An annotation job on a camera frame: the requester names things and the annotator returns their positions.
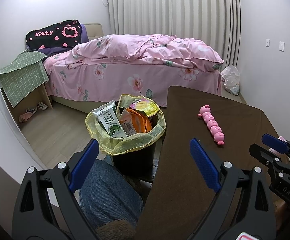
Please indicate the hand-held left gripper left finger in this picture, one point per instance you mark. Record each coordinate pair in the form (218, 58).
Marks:
(85, 162)

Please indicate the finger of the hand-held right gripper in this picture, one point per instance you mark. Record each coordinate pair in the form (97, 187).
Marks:
(261, 153)
(274, 143)

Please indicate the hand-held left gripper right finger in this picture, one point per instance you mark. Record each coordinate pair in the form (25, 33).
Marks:
(203, 162)

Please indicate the green white milk carton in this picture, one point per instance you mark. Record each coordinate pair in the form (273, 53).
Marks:
(110, 122)

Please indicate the black trash bin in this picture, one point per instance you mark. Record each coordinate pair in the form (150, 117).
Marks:
(135, 160)

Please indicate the yellow plastic bin bag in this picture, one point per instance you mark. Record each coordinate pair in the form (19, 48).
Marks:
(135, 142)

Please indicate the orange packet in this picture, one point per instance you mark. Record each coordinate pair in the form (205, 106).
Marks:
(135, 122)

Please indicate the pink caterpillar toy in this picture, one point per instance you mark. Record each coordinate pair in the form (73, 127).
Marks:
(213, 125)

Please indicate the person's leg in jeans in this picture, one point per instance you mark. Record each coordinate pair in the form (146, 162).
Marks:
(107, 195)

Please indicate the white sneaker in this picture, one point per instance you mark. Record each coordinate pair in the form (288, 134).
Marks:
(42, 105)
(31, 110)

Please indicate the pink slipper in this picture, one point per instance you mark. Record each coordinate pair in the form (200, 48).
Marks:
(26, 117)

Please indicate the white plastic bag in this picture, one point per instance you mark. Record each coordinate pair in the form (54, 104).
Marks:
(231, 80)

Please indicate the pink yellow packet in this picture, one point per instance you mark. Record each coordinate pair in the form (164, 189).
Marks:
(145, 106)

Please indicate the wooden nightstand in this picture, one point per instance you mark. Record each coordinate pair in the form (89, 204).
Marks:
(35, 97)

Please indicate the bed with pink floral sheet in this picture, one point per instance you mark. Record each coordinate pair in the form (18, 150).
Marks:
(115, 80)

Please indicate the green checked cloth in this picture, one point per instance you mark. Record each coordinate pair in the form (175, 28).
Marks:
(20, 80)

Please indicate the pink floral duvet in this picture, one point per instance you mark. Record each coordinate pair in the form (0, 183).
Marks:
(147, 47)

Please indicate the black printed blanket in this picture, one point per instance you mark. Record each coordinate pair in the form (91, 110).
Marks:
(47, 38)

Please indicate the beige headboard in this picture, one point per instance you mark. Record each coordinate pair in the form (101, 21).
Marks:
(95, 31)

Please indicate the white pleated curtain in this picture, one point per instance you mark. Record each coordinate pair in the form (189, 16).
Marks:
(172, 10)

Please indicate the white wall switch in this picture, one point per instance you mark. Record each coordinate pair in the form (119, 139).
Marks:
(267, 42)
(281, 46)

